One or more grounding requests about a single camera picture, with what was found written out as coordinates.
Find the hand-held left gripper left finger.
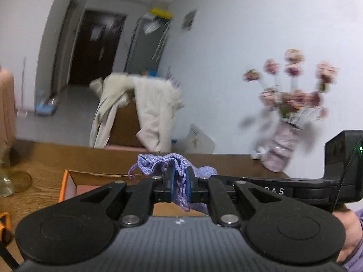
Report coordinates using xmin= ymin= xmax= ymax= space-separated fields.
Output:
xmin=80 ymin=169 xmax=176 ymax=228

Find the blue dustpan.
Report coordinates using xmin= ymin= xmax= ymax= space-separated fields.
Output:
xmin=34 ymin=90 xmax=58 ymax=117

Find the white flat package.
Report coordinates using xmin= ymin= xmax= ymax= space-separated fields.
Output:
xmin=184 ymin=124 xmax=216 ymax=155

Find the pink suitcase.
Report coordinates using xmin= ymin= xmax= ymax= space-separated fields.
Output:
xmin=0 ymin=67 xmax=16 ymax=148

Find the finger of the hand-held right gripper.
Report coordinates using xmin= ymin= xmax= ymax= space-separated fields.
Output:
xmin=211 ymin=175 xmax=250 ymax=183

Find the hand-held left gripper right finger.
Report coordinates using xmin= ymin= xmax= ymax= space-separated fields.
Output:
xmin=186 ymin=167 xmax=282 ymax=228

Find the clear glass cup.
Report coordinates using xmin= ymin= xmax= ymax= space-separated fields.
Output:
xmin=0 ymin=136 xmax=15 ymax=198

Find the beige coat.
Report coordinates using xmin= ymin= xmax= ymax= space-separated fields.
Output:
xmin=89 ymin=73 xmax=185 ymax=153

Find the dark brown door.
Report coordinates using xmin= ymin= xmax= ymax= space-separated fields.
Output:
xmin=69 ymin=9 xmax=127 ymax=87

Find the wooden chair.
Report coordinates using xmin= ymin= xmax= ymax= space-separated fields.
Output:
xmin=108 ymin=95 xmax=146 ymax=148

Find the orange cardboard box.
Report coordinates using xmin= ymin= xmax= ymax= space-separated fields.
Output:
xmin=58 ymin=170 xmax=211 ymax=217

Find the purple textured vase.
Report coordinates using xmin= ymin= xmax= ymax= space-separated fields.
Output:
xmin=260 ymin=120 xmax=299 ymax=173

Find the yellow box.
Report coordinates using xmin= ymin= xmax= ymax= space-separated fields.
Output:
xmin=149 ymin=7 xmax=173 ymax=20

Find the small white object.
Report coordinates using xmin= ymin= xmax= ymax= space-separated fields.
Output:
xmin=250 ymin=147 xmax=269 ymax=160

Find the orange black object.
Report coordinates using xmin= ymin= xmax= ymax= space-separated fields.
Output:
xmin=0 ymin=212 xmax=12 ymax=244

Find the purple knit pouch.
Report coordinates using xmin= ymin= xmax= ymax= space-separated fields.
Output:
xmin=129 ymin=153 xmax=219 ymax=214

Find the white door notice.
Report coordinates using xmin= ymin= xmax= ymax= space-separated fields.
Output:
xmin=90 ymin=23 xmax=106 ymax=41

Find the white hanger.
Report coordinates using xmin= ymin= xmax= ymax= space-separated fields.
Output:
xmin=151 ymin=20 xmax=171 ymax=62

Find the grey cabinet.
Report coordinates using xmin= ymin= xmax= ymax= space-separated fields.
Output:
xmin=124 ymin=16 xmax=171 ymax=78

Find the person's right hand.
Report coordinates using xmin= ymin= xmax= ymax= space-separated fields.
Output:
xmin=332 ymin=204 xmax=363 ymax=258

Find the bunch of dried roses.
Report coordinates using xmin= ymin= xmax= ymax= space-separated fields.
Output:
xmin=242 ymin=48 xmax=338 ymax=126

